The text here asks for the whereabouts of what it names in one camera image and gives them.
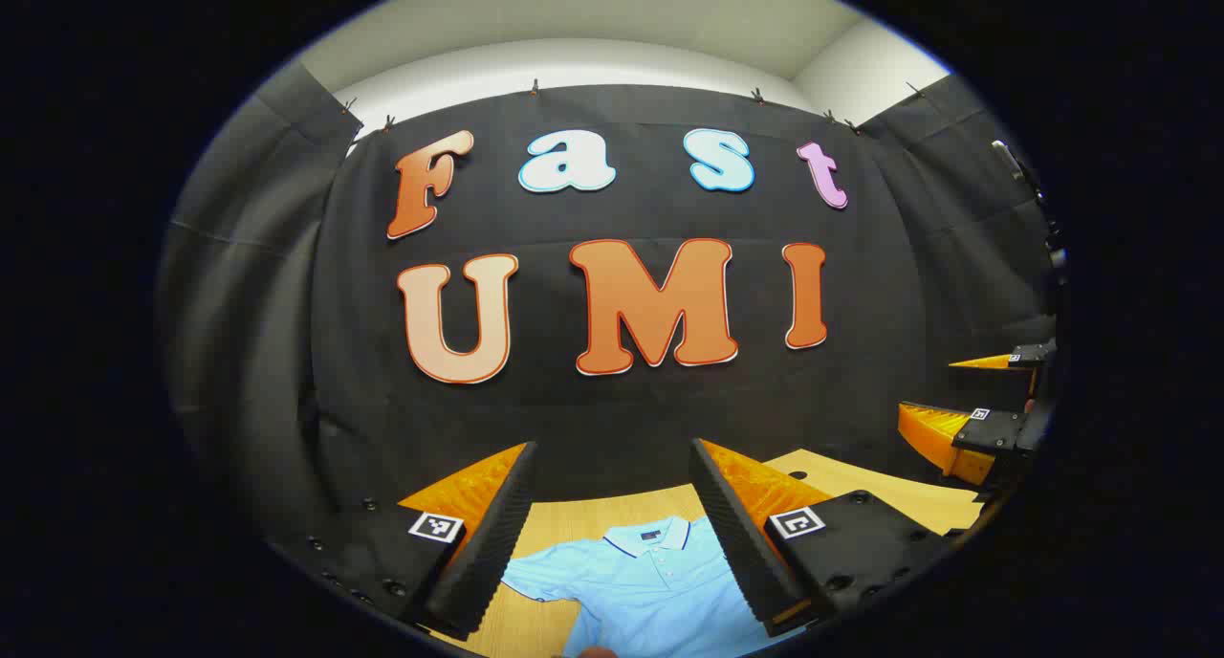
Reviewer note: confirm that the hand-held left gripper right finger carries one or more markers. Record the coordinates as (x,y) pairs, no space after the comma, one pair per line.
(736,543)

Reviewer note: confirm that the light blue T-shirt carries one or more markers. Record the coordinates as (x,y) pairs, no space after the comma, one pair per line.
(641,591)

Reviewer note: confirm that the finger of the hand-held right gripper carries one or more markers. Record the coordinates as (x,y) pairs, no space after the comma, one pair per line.
(994,433)
(1033,356)

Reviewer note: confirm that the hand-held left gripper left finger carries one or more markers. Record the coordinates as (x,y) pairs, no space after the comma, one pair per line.
(497,543)

